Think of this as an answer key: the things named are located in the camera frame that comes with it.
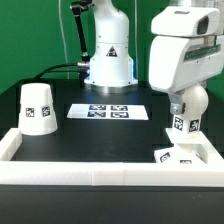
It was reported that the white cable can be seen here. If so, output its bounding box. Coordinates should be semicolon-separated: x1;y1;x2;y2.
57;0;71;80

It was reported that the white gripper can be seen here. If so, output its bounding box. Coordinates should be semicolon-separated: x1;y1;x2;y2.
149;36;224;115

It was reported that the white lamp bulb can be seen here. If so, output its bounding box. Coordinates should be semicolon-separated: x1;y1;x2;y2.
172;84;209;135

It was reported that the white lamp base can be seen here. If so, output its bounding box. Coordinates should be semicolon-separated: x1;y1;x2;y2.
154;128;204;165

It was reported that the white U-shaped fence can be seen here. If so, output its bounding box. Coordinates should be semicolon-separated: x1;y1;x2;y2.
0;128;224;187

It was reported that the white marker sheet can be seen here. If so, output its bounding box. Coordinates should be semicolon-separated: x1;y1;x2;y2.
67;104;148;120

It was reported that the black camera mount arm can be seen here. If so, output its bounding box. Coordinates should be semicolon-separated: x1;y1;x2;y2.
70;0;92;62

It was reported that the white lamp shade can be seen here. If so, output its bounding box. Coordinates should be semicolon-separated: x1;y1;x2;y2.
18;83;58;136

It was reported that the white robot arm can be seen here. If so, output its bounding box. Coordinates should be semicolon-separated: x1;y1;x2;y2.
84;0;224;114

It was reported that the black cable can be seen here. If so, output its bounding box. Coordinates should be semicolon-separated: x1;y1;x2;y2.
34;61;91;80

